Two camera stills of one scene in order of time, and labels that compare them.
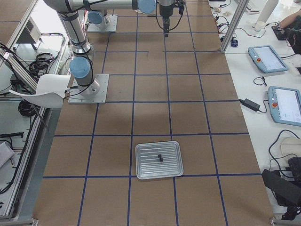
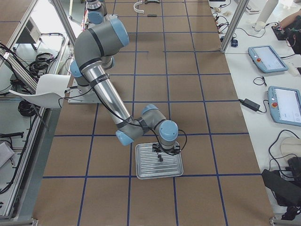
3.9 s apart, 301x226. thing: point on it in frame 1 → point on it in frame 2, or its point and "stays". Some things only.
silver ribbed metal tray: x=147 y=164 stays
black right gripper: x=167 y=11 → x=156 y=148
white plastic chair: x=50 y=91 stays
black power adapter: x=250 y=104 stays
